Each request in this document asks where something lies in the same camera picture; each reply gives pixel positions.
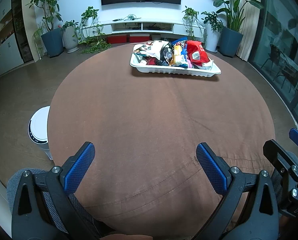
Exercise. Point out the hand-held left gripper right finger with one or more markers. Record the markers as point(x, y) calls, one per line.
point(211, 166)

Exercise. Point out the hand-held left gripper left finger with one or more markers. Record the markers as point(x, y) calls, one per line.
point(79, 163)

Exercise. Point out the white plastic tray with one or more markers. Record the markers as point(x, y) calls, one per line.
point(176, 70)

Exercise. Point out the pink snack packet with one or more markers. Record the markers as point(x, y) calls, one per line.
point(189, 63)

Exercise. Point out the large red snack bag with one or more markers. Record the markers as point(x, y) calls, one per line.
point(196, 50)

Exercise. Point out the blue and yellow snack packet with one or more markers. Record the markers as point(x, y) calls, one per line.
point(179, 52)

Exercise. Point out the white snack packet black trim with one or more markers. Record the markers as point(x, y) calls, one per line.
point(157, 48)

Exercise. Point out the panda print snack packet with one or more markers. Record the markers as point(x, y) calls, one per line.
point(142, 47)

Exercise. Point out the round brown table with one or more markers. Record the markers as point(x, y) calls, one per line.
point(151, 130)

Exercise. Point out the glass sliding door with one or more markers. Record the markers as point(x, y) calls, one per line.
point(279, 55)

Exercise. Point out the beige curtain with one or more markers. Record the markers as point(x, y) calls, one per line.
point(247, 32)

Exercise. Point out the large-leaf plant in blue pot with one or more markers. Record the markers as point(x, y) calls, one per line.
point(230, 42)

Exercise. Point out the tall plant in blue pot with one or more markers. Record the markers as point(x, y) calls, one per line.
point(52, 42)

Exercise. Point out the plant in white ribbed pot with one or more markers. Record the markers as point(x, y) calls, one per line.
point(70, 38)

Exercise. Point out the plant in tall white pot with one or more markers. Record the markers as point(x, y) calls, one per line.
point(211, 38)

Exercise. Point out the red storage box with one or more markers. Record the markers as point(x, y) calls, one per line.
point(139, 39)
point(117, 39)

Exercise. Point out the thin-leaved plant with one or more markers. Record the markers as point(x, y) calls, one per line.
point(39, 36)

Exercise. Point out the small round pot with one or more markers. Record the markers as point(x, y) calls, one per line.
point(156, 37)

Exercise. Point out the white television cabinet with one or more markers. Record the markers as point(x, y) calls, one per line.
point(174, 28)

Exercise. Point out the small trailing potted plant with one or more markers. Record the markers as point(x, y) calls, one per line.
point(190, 13)

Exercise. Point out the white wall cabinet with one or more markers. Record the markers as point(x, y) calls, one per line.
point(9, 47)

